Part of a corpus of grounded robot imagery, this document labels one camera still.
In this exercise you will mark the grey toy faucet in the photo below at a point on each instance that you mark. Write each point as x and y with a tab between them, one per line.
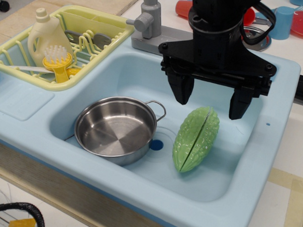
150	33

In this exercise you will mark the blue plastic cup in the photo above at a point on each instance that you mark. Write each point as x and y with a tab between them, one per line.
284	18

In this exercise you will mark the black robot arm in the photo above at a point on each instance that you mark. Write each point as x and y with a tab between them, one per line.
220	22

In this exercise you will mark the grey toy utensil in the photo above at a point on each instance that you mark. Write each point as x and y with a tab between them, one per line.
99	39

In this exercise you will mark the wooden sink base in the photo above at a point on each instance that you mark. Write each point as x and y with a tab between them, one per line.
76	200

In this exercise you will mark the yellow dish rack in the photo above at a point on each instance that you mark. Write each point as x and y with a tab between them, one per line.
85	55

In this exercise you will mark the green toy squash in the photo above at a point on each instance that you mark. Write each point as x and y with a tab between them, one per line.
195	138

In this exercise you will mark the blue sink drain plug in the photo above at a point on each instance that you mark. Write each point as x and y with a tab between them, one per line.
156	145

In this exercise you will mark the black caster wheel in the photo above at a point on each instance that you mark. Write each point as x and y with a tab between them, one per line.
4	6

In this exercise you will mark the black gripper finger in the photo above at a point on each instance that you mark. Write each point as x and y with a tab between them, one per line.
181	86
240	101

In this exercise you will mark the yellow dish brush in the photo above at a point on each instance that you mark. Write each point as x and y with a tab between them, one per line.
58	60

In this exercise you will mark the red plastic cup behind arm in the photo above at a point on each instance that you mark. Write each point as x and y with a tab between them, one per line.
249	17

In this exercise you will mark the red plastic bowl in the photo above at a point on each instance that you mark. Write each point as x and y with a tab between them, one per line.
297	24

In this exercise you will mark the red plastic cup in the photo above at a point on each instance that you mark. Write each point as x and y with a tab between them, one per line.
183	7

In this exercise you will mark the cream toy detergent bottle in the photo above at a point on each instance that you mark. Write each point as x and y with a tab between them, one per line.
45	32

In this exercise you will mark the stainless steel pot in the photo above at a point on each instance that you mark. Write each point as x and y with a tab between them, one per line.
117	129

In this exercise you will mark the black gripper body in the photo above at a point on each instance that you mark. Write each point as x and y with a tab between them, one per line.
236	67

